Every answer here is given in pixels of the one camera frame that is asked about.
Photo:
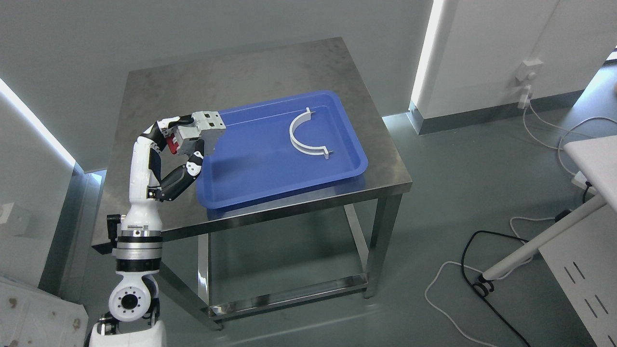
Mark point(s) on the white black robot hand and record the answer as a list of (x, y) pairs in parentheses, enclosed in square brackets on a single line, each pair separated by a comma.
[(147, 188)]

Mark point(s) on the grey circuit breaker red switch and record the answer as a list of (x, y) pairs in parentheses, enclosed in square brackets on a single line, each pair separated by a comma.
[(197, 131)]

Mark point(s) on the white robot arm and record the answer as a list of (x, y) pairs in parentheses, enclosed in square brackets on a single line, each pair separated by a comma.
[(134, 305)]

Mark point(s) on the stainless steel table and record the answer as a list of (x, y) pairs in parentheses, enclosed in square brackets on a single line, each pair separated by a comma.
[(213, 84)]

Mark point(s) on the blue plastic tray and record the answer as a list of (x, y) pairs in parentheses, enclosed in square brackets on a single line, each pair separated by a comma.
[(254, 159)]

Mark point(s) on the white panel lower left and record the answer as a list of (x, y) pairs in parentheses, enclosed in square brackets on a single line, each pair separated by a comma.
[(30, 317)]

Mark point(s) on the white curved plastic clamp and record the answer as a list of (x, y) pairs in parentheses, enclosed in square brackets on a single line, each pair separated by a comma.
[(308, 136)]

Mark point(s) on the white power strip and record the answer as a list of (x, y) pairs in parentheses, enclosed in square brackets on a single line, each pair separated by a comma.
[(580, 181)]

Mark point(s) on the white perforated cabinet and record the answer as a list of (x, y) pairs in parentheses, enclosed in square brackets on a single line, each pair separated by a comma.
[(583, 259)]

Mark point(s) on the white wall socket with plug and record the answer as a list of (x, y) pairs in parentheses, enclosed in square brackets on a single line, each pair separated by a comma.
[(525, 75)]

